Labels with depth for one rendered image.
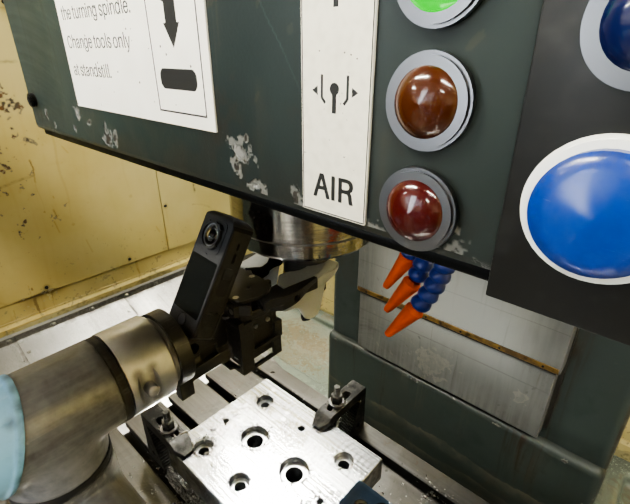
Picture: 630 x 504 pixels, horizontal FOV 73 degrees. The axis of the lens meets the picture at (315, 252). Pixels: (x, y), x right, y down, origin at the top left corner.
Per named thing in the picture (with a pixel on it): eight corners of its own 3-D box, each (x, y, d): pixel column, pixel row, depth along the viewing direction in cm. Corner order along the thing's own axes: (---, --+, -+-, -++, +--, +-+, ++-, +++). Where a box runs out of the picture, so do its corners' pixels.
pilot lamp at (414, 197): (438, 255, 13) (447, 185, 12) (377, 236, 14) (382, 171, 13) (447, 249, 13) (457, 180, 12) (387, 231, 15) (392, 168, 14)
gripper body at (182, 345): (243, 321, 51) (148, 374, 43) (236, 256, 47) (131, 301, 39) (288, 348, 46) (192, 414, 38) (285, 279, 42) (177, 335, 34)
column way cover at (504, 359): (540, 446, 84) (620, 197, 62) (350, 345, 113) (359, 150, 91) (548, 431, 88) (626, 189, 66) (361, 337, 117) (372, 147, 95)
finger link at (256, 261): (282, 276, 57) (239, 311, 49) (280, 236, 54) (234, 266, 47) (302, 282, 55) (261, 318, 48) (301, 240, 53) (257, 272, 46)
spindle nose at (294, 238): (395, 222, 51) (404, 118, 46) (336, 278, 38) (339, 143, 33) (283, 201, 58) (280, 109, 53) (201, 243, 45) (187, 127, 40)
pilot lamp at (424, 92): (452, 149, 12) (464, 60, 11) (384, 139, 13) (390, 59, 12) (462, 146, 12) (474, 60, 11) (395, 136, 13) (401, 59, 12)
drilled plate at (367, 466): (285, 591, 58) (284, 570, 56) (171, 466, 76) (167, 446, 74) (380, 478, 74) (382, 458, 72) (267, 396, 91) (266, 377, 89)
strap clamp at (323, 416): (322, 468, 80) (322, 408, 74) (309, 458, 82) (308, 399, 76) (363, 427, 89) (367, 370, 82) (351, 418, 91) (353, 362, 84)
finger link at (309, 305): (336, 297, 52) (269, 323, 47) (336, 253, 49) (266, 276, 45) (352, 309, 50) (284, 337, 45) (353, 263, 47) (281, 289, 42)
